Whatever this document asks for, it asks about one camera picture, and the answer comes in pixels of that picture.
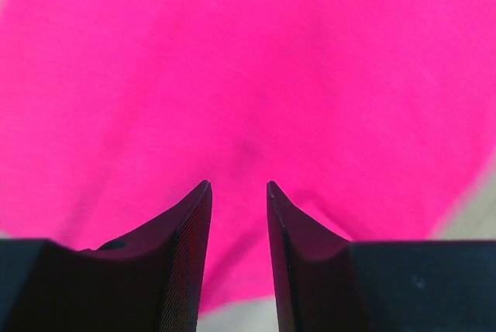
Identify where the red t-shirt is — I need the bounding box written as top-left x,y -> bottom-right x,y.
1,0 -> 495,311

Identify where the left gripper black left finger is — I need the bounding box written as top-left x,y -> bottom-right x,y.
1,182 -> 212,331

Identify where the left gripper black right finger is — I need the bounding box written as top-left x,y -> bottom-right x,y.
267,182 -> 495,331

